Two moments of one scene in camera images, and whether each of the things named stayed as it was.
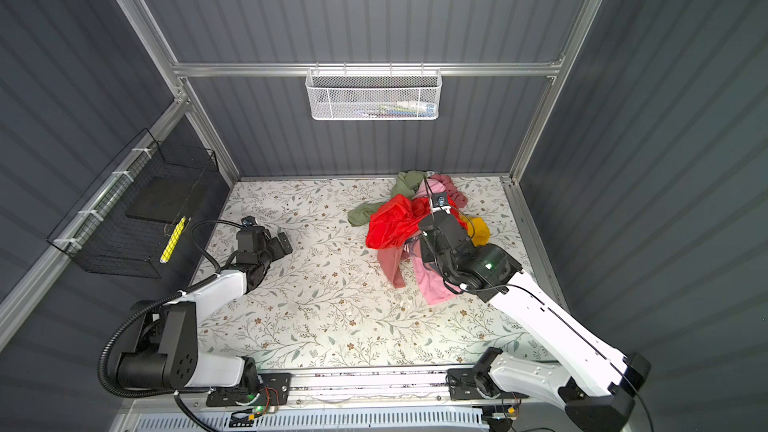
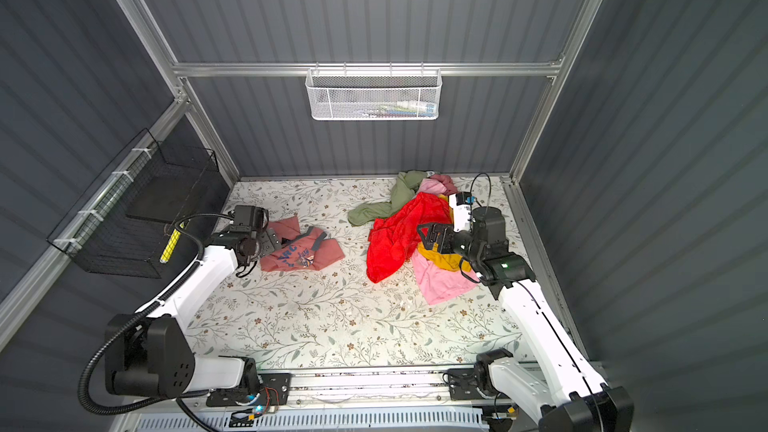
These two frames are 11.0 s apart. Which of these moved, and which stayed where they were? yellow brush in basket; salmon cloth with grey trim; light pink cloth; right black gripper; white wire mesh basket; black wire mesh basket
Moved: salmon cloth with grey trim; right black gripper
Stayed: white wire mesh basket; light pink cloth; yellow brush in basket; black wire mesh basket
